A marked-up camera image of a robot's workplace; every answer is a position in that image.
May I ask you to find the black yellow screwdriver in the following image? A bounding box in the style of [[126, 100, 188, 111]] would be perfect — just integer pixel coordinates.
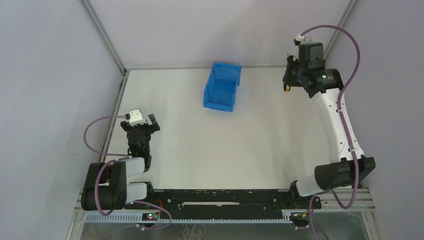
[[284, 85, 291, 93]]

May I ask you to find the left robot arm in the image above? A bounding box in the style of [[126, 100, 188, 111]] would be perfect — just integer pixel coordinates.
[[81, 109, 161, 216]]

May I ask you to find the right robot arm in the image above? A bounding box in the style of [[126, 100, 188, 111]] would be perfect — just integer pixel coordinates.
[[282, 41, 376, 197]]

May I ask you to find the blue plastic bin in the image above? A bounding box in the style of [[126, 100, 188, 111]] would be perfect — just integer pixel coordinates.
[[203, 62, 242, 113]]

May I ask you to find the small electronics board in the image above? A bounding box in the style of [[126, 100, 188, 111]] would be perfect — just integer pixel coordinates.
[[141, 213, 160, 221]]

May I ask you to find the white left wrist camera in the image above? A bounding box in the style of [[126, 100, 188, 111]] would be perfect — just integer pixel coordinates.
[[128, 109, 147, 127]]

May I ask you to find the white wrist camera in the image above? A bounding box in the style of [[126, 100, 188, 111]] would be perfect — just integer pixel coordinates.
[[293, 33, 313, 46], [128, 109, 147, 127]]

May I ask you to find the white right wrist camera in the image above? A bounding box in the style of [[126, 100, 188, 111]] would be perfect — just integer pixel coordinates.
[[293, 33, 313, 46]]

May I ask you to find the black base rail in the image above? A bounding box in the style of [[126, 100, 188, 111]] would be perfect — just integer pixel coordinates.
[[125, 189, 322, 215]]

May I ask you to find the grey slotted cable duct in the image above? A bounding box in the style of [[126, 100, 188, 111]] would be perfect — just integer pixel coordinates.
[[85, 211, 293, 224]]

